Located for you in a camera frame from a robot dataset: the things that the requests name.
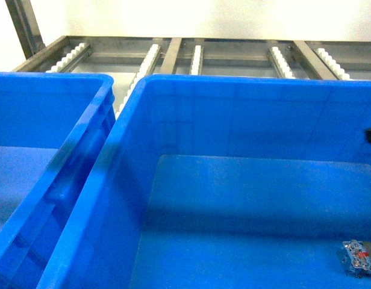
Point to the yellow mushroom push button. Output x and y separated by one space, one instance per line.
355 258

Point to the blue plastic bin centre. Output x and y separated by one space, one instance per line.
220 182

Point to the blue plastic bin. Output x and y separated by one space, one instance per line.
52 128
220 182

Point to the blue plastic bin left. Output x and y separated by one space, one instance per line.
52 128

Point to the metal roller rack frame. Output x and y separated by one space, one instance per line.
129 40

